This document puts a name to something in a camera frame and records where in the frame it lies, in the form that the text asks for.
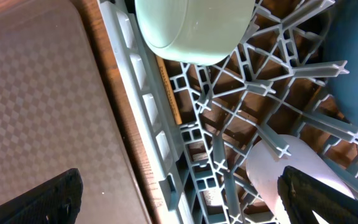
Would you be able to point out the grey dishwasher rack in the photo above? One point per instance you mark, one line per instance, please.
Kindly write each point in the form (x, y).
(274, 82)

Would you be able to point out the pink cup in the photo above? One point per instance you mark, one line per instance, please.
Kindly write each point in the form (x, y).
(263, 169)

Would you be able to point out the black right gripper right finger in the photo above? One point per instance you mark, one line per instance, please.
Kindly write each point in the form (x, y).
(304, 196)

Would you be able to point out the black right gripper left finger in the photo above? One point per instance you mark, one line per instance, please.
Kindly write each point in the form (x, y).
(57, 200)

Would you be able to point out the wooden chopstick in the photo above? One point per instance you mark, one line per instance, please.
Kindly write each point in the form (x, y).
(169, 90)

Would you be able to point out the mint green bowl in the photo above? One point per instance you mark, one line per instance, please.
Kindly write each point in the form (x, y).
(201, 32)

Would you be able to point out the dark blue bowl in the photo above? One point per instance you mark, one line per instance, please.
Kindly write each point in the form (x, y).
(341, 43)

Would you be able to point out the brown serving tray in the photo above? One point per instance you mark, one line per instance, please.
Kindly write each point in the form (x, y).
(55, 114)

